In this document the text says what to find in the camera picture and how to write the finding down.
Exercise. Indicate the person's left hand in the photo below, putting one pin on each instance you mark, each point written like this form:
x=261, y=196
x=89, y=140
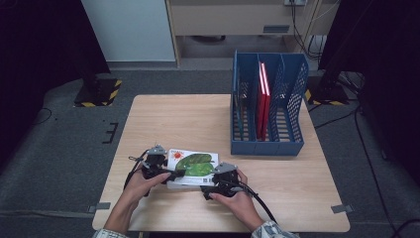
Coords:
x=138, y=190

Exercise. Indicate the yellow-black striped stand base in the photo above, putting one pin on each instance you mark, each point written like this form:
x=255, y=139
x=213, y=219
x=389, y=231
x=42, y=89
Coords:
x=99, y=94
x=330, y=94

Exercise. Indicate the white panel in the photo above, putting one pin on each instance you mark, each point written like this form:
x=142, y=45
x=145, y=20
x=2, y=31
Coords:
x=128, y=29

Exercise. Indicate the grey-blue desk label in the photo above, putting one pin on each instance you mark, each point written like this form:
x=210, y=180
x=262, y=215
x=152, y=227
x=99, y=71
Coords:
x=276, y=28

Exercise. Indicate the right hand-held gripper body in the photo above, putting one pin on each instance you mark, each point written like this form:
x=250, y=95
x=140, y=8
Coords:
x=226, y=178

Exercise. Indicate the blue plastic file rack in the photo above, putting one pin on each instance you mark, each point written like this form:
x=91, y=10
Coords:
x=264, y=148

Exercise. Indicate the white book with green leaf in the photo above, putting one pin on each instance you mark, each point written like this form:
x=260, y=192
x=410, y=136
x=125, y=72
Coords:
x=194, y=163

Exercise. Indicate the white power strip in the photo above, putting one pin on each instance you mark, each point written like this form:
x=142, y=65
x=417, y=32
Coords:
x=294, y=2

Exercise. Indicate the black curtain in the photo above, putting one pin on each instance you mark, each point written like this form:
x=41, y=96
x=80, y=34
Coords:
x=386, y=66

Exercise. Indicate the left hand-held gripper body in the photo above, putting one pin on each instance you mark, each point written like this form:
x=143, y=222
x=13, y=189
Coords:
x=155, y=162

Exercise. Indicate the person's right hand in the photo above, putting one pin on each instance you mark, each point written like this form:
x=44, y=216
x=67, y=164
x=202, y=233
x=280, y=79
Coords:
x=242, y=205

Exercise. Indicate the beige office desk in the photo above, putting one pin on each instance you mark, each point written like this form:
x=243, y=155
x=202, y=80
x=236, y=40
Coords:
x=231, y=18

